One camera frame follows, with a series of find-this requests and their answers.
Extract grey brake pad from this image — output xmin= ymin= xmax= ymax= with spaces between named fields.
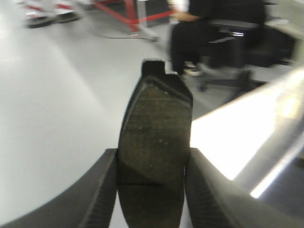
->
xmin=117 ymin=60 xmax=193 ymax=228

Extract seated person in black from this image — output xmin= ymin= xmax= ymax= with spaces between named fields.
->
xmin=169 ymin=0 xmax=266 ymax=75

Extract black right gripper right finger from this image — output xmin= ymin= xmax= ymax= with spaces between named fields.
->
xmin=185 ymin=148 xmax=304 ymax=228

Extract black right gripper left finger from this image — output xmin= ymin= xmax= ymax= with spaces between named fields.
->
xmin=4 ymin=149 xmax=117 ymax=228

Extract red metal frame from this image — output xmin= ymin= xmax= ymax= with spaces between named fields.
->
xmin=93 ymin=0 xmax=172 ymax=33

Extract black office chair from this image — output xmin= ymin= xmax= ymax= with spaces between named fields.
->
xmin=199 ymin=19 xmax=295 ymax=92

